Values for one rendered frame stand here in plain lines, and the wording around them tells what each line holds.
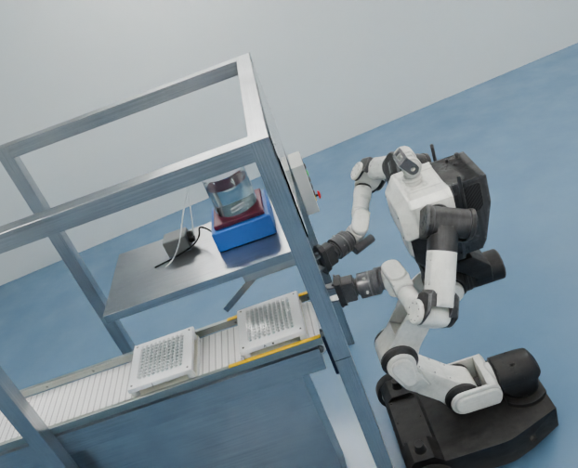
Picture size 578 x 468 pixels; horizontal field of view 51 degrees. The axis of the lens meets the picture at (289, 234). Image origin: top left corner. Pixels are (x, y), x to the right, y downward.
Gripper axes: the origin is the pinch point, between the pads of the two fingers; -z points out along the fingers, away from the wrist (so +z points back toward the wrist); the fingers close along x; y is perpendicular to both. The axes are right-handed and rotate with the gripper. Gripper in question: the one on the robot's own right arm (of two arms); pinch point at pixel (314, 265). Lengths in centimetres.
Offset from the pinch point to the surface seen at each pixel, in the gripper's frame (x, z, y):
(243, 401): 33, -47, 3
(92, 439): 23, -96, 28
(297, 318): 7.9, -18.6, -8.5
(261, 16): -32, 187, 271
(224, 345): 15.3, -40.5, 14.3
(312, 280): -16.1, -18.0, -27.6
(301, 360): 18.7, -26.6, -15.1
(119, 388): 16, -79, 33
